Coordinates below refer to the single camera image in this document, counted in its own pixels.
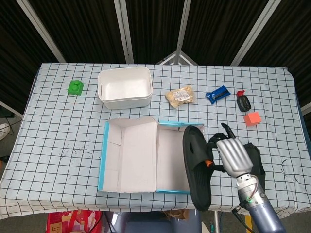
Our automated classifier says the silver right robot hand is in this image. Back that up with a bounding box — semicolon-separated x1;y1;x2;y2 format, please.
205;123;254;177

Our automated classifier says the black slipper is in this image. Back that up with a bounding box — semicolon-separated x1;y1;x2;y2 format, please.
182;125;212;211
243;142;266;182

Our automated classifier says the blue and white shoe box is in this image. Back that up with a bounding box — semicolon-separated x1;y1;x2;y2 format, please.
97;116;205;195

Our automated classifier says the orange cube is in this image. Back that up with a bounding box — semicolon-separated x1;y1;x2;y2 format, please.
243;111;262;127

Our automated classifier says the black bottle red cap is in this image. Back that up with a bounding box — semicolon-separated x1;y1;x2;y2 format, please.
236;89;252;112

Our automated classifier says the blue snack packet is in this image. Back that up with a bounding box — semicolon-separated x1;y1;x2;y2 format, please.
206;86;230;105

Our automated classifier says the metal table leg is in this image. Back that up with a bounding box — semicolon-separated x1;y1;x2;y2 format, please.
213;210;221;233

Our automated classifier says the clear bag of nuts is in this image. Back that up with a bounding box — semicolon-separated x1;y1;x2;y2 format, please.
165;84;196;107

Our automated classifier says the brown paper bag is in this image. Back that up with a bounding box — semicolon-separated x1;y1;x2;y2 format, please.
162;209;190;221

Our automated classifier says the blue-grey chair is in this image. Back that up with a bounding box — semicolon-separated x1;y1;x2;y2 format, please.
103;210;202;233

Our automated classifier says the metal screen foot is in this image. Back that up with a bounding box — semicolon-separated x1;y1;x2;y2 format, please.
155;50;199;66

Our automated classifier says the white plastic bin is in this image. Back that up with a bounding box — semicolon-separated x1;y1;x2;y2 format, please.
97;67;153;110

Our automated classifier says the green toy block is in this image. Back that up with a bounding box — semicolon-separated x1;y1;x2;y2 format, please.
67;80;84;97

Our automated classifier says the checked tablecloth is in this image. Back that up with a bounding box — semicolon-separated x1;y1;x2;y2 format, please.
0;62;311;218

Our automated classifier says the red patterned bag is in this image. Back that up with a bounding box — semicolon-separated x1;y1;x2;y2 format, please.
46;210;103;233

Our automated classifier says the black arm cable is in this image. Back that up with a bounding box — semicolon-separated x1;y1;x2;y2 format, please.
231;206;253;233

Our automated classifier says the black folding screen white frame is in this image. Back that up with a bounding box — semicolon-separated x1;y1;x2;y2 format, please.
0;0;311;118

